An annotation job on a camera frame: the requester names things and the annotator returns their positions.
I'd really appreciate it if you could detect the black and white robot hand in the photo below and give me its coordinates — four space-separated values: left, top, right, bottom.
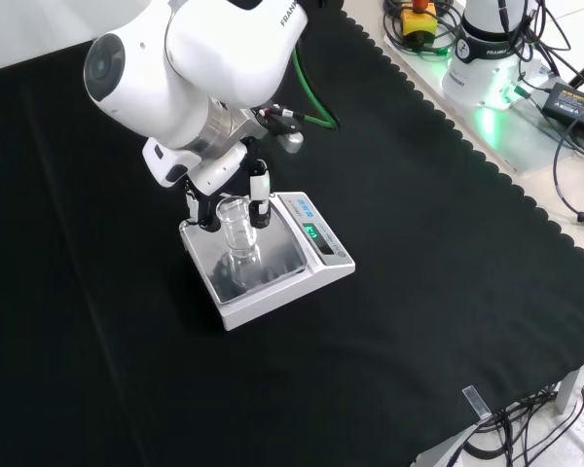
142 137 274 232

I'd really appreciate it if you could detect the clear glass beaker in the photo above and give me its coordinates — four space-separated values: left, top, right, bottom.
216 196 265 274

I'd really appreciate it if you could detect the white electronic balance steel pan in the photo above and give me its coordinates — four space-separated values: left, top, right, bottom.
178 190 357 333

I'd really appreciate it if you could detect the black scalloped bench cloth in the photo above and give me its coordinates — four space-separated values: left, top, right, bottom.
0 0 584 467

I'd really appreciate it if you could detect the yellow stop button box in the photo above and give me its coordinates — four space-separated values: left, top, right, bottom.
401 0 439 39

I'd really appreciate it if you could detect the clear tape strip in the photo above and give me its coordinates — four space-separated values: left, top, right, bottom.
461 384 493 420

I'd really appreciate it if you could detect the black power adapter brick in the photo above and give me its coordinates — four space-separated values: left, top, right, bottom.
540 81 584 132

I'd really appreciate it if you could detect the white table leg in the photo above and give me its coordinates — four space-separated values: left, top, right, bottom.
556 368 583 415

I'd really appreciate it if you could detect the green cable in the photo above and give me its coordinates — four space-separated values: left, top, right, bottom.
293 42 341 131

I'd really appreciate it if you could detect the grey metal base plate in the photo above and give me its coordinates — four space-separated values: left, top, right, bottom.
383 26 584 175

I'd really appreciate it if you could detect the black cable with strain relief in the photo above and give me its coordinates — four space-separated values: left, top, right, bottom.
551 116 584 226

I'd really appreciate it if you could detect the black cable bundle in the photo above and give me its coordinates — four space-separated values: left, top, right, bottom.
447 382 584 467

